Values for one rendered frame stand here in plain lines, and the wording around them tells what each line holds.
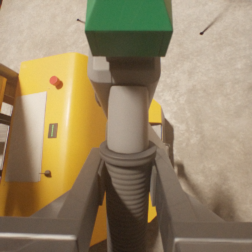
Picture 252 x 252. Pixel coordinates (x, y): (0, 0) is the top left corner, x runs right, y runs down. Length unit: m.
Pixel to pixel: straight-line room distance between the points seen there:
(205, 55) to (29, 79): 1.37
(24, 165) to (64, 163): 0.18
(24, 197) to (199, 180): 1.14
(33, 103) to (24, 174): 0.30
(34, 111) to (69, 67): 0.24
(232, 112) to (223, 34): 0.69
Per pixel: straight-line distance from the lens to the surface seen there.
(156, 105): 1.23
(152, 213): 1.18
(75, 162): 0.73
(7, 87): 1.04
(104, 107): 0.16
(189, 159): 1.48
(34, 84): 0.92
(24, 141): 0.85
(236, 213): 1.54
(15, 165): 0.87
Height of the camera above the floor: 1.48
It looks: 68 degrees down
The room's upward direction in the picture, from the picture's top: 52 degrees counter-clockwise
